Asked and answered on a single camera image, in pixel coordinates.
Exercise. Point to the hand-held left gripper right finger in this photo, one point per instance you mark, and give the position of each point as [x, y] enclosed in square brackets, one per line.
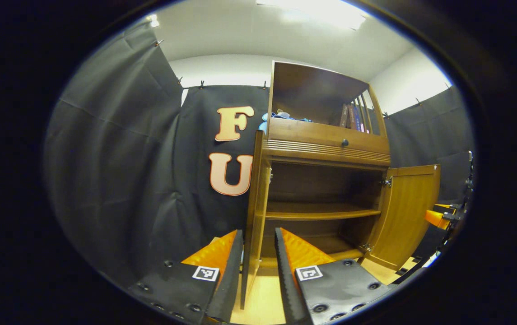
[285, 280]

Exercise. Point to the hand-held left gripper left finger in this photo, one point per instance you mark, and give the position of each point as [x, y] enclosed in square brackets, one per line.
[231, 280]

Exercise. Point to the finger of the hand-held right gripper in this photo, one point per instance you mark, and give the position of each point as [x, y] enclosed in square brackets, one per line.
[434, 219]

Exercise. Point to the wooden shoe cabinet door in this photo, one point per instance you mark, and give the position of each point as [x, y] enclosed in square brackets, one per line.
[254, 203]
[407, 212]

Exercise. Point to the wooden double-door shoe cabinet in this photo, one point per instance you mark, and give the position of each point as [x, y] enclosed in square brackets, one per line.
[326, 151]

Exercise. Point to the wooden inner shelf board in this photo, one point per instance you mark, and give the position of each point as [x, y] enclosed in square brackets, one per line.
[321, 212]

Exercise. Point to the blue book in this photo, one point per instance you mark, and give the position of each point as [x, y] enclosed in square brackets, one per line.
[359, 120]

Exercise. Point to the brown book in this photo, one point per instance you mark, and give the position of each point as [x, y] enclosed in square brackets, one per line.
[344, 116]

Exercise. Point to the wooden drawer with black knob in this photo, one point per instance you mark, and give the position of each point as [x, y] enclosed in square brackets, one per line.
[312, 135]

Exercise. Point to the blue cloth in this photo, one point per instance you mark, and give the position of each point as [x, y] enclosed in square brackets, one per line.
[285, 116]

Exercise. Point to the black backdrop cloth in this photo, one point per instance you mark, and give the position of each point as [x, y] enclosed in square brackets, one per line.
[118, 158]

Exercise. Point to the large ceiling light panel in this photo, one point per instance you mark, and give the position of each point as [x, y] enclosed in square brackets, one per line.
[317, 11]

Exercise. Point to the small ceiling light panel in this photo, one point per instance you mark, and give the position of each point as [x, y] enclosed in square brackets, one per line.
[152, 20]

